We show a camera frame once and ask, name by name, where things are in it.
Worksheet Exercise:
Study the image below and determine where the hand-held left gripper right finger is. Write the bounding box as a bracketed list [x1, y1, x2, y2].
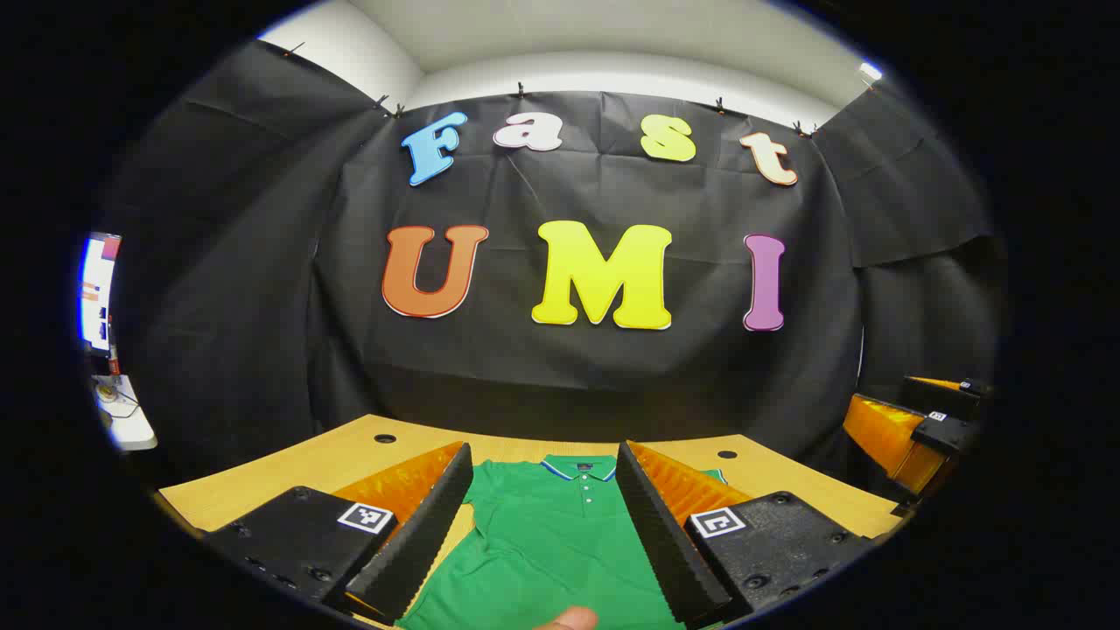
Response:
[616, 440, 876, 627]

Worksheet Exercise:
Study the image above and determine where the computer monitor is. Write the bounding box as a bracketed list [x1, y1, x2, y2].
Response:
[80, 232, 122, 353]

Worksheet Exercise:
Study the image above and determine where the black backdrop cloth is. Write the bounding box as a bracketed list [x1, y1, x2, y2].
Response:
[105, 39, 1007, 478]

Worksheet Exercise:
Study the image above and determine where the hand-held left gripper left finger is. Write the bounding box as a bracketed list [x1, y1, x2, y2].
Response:
[199, 442, 475, 627]

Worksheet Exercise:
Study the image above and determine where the white side desk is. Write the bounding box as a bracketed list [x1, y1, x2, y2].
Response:
[92, 374, 159, 452]

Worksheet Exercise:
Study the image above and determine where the green T-shirt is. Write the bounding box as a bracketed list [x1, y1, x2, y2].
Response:
[395, 455, 729, 630]

